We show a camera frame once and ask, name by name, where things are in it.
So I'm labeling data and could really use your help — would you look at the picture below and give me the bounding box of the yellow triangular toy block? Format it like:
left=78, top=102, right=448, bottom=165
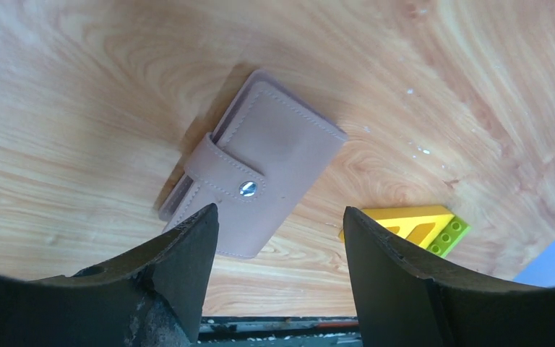
left=362, top=205, right=455, bottom=249

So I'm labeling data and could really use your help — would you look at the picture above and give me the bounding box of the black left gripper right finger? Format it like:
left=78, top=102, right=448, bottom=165
left=343, top=207, right=555, bottom=346

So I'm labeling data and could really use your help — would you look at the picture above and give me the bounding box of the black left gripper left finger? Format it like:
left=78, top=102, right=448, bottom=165
left=0, top=204, right=219, bottom=346

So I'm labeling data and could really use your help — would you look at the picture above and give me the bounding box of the pink leather card holder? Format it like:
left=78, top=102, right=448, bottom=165
left=158, top=70, right=348, bottom=259

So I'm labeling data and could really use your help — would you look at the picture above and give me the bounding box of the green toy brick strip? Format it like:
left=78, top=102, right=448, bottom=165
left=426, top=216, right=471, bottom=258

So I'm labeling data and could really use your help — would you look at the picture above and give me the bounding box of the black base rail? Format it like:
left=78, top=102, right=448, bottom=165
left=192, top=317, right=363, bottom=347

